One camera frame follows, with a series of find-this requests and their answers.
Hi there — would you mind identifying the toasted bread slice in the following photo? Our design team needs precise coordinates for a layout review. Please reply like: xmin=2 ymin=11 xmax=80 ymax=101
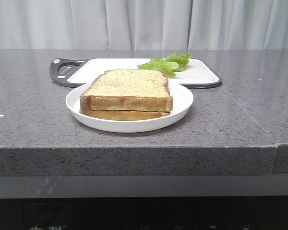
xmin=79 ymin=110 xmax=170 ymax=121
xmin=80 ymin=69 xmax=173 ymax=112

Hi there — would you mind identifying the green lettuce leaf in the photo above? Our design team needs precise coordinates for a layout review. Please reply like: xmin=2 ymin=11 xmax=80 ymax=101
xmin=137 ymin=53 xmax=192 ymax=76

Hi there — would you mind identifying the white round plate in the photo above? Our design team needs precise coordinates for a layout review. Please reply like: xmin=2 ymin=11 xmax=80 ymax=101
xmin=65 ymin=82 xmax=193 ymax=133

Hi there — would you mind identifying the white cutting board grey rim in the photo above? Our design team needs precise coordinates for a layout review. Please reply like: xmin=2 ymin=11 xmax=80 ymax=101
xmin=49 ymin=58 xmax=222 ymax=89

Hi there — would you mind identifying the white pleated curtain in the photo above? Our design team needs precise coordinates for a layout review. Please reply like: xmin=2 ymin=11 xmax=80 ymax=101
xmin=0 ymin=0 xmax=288 ymax=50

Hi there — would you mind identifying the black appliance front panel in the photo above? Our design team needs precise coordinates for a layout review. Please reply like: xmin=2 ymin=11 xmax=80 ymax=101
xmin=0 ymin=196 xmax=288 ymax=230

